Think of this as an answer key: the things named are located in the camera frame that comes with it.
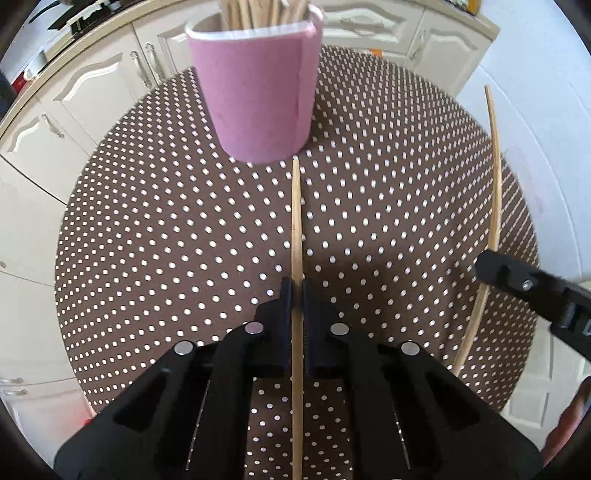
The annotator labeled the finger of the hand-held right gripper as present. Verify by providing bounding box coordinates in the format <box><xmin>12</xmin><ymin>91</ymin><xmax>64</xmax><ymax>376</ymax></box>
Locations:
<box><xmin>476</xmin><ymin>250</ymin><xmax>575</xmax><ymax>324</ymax></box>

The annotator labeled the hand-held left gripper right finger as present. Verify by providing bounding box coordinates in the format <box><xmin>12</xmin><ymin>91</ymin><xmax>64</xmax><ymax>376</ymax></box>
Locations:
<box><xmin>302</xmin><ymin>279</ymin><xmax>542</xmax><ymax>480</ymax></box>

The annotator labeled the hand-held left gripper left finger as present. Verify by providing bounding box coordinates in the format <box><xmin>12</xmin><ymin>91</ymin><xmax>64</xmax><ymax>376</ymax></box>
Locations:
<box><xmin>54</xmin><ymin>277</ymin><xmax>294</xmax><ymax>480</ymax></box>

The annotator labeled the thin wooden chopstick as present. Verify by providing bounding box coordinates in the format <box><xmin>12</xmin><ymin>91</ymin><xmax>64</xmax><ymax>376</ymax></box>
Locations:
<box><xmin>451</xmin><ymin>84</ymin><xmax>504</xmax><ymax>378</ymax></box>
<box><xmin>291</xmin><ymin>157</ymin><xmax>305</xmax><ymax>480</ymax></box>

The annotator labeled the pink cylindrical cup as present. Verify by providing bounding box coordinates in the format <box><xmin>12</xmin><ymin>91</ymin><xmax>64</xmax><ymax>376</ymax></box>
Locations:
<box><xmin>185</xmin><ymin>4</ymin><xmax>324</xmax><ymax>164</ymax></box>

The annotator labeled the bunch of wooden chopsticks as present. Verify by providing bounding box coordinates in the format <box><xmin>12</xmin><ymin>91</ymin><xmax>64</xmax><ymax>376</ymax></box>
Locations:
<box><xmin>219</xmin><ymin>0</ymin><xmax>312</xmax><ymax>33</ymax></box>

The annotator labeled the person's right hand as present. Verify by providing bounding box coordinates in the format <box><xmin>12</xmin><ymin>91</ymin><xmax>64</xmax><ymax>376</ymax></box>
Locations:
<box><xmin>542</xmin><ymin>376</ymin><xmax>591</xmax><ymax>466</ymax></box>

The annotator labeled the round brown polka-dot table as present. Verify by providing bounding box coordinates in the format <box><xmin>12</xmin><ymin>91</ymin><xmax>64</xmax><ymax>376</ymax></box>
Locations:
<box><xmin>54</xmin><ymin>44</ymin><xmax>541</xmax><ymax>480</ymax></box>

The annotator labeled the cream cabinet drawer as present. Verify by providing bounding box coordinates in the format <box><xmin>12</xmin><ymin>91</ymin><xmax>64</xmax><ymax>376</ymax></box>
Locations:
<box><xmin>322</xmin><ymin>0</ymin><xmax>426</xmax><ymax>51</ymax></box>

